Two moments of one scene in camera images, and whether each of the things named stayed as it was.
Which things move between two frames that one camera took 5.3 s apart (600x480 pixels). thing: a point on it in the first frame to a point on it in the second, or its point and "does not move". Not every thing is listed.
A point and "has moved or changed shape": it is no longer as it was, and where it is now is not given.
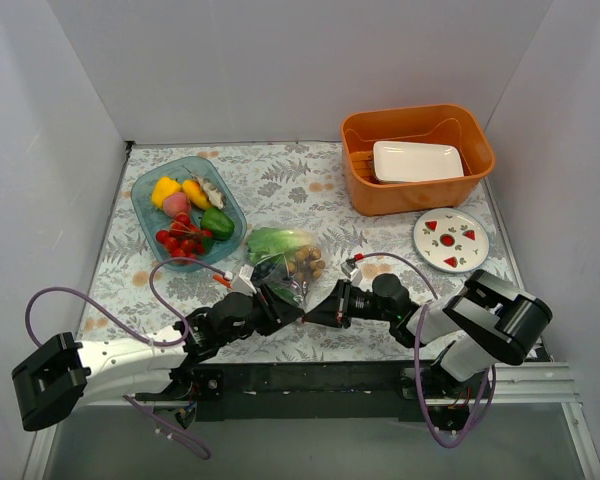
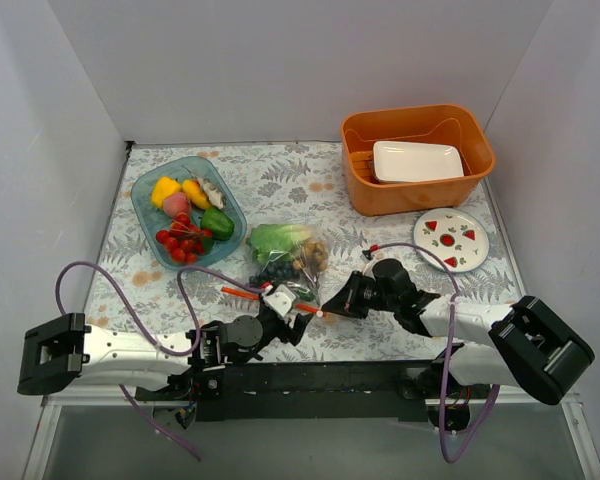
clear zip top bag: x=287 y=260 does not move
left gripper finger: x=274 y=311 to x=295 y=335
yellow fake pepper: x=163 y=187 does not move
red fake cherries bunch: x=183 y=239 does not move
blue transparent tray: x=186 y=213 does not move
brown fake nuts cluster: x=307 y=263 has moved or changed shape
